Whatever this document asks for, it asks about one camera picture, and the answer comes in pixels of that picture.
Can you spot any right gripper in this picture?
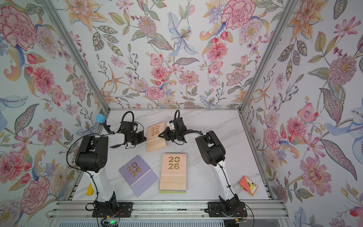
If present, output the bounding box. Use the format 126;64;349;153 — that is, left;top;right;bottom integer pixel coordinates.
158;127;181;142

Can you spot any peach calendar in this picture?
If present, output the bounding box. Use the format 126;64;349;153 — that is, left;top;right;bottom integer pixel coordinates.
159;153;187;191
146;122;166;152

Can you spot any purple calendar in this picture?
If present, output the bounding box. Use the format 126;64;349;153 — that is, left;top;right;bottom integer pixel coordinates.
119;155;159;197

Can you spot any yellow-green calendar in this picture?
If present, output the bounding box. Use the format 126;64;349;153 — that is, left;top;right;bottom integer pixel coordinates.
159;190;186;194

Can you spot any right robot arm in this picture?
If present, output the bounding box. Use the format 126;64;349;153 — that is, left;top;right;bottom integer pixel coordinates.
159;117;248;218

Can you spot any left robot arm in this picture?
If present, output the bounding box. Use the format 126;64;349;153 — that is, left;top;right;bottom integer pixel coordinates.
74;120;146;218

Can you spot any blue microphone on stand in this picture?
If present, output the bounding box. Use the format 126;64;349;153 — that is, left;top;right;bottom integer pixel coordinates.
95;114;114;134

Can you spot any yellow marker block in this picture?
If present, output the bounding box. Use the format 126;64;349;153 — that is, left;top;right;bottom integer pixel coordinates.
86;183;94;196

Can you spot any red orange small box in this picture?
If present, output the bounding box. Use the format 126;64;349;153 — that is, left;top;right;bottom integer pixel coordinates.
238;176;258;196

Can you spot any aluminium mounting rail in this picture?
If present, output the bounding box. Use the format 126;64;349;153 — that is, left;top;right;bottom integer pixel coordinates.
46;200;289;220

